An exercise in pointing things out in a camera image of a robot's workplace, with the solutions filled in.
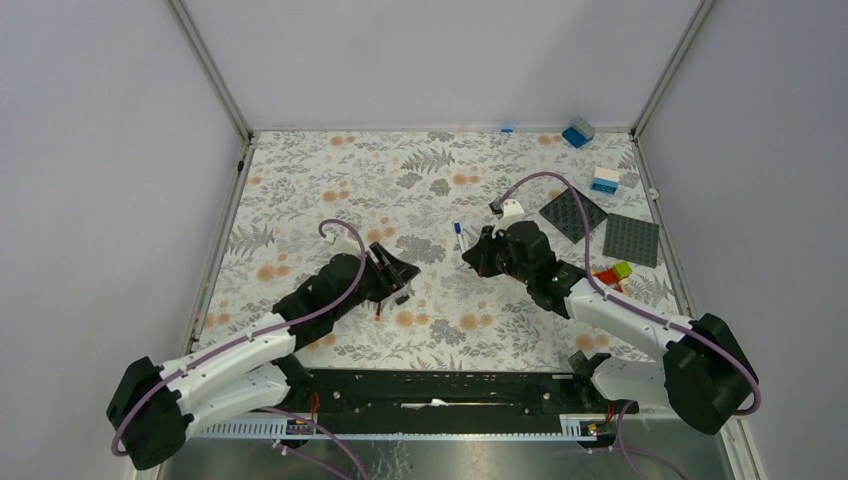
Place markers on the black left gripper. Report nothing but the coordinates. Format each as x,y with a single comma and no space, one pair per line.
394,274

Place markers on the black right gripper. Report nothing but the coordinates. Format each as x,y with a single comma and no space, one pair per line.
480,254

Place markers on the white marker blue end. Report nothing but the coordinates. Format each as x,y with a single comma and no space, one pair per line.
460,237

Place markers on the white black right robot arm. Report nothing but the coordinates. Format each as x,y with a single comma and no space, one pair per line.
696,367

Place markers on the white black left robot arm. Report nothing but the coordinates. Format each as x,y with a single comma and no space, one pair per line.
155,409

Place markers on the dark green lego baseplate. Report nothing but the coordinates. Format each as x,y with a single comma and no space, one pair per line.
563,214

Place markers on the floral table mat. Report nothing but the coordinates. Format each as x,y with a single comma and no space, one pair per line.
405,190

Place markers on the colourful lego brick pile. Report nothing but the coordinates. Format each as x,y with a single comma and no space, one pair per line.
616,277

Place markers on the grey lego baseplate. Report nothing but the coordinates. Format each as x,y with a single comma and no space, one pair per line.
632,240

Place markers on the white blue lego brick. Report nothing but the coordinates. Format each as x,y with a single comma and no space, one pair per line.
605,180

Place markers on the blue grey lego brick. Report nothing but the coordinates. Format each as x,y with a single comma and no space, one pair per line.
579,133

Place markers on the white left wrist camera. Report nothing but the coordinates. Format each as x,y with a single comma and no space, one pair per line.
346,245

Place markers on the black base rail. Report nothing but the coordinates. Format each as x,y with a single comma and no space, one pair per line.
347,401

